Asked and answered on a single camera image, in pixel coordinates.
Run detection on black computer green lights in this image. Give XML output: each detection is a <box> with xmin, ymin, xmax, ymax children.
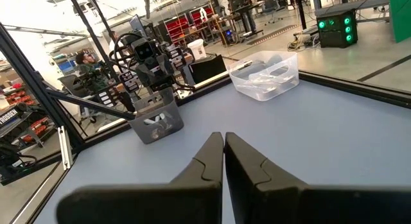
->
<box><xmin>316</xmin><ymin>10</ymin><xmax>359</xmax><ymax>49</ymax></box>

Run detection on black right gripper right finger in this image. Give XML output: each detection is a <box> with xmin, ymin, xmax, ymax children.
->
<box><xmin>224</xmin><ymin>131</ymin><xmax>411</xmax><ymax>224</ymax></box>

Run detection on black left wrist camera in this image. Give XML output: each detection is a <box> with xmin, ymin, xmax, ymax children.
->
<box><xmin>130</xmin><ymin>37</ymin><xmax>157</xmax><ymax>63</ymax></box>

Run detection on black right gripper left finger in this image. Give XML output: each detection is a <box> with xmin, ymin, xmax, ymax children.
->
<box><xmin>56</xmin><ymin>131</ymin><xmax>224</xmax><ymax>224</ymax></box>

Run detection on black Trossen labelled device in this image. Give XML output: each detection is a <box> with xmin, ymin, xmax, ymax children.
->
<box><xmin>0</xmin><ymin>101</ymin><xmax>46</xmax><ymax>184</ymax></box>

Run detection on black table gantry post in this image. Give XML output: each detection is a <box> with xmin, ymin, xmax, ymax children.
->
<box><xmin>0</xmin><ymin>0</ymin><xmax>136</xmax><ymax>148</ymax></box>

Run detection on red storage shelf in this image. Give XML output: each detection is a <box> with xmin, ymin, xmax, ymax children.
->
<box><xmin>163</xmin><ymin>15</ymin><xmax>191</xmax><ymax>44</ymax></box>

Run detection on white metal bracket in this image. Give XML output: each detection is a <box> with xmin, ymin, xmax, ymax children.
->
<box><xmin>57</xmin><ymin>125</ymin><xmax>74</xmax><ymax>171</ymax></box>

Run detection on green panel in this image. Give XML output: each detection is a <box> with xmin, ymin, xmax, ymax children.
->
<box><xmin>388</xmin><ymin>0</ymin><xmax>411</xmax><ymax>44</ymax></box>

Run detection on clear plastic bin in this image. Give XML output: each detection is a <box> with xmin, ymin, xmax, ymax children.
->
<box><xmin>227</xmin><ymin>50</ymin><xmax>300</xmax><ymax>102</ymax></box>

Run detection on black box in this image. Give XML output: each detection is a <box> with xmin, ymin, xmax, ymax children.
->
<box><xmin>189</xmin><ymin>54</ymin><xmax>227</xmax><ymax>85</ymax></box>

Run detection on shelf with red bins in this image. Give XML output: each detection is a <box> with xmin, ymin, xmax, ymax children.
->
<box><xmin>4</xmin><ymin>88</ymin><xmax>54</xmax><ymax>145</ymax></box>

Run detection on white bucket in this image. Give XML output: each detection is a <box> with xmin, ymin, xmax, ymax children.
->
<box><xmin>188</xmin><ymin>39</ymin><xmax>207</xmax><ymax>60</ymax></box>

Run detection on person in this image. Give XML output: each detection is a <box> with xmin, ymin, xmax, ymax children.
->
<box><xmin>74</xmin><ymin>52</ymin><xmax>112</xmax><ymax>92</ymax></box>

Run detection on silver cutlery piece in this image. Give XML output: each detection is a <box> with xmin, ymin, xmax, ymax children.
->
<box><xmin>247</xmin><ymin>73</ymin><xmax>292</xmax><ymax>90</ymax></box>

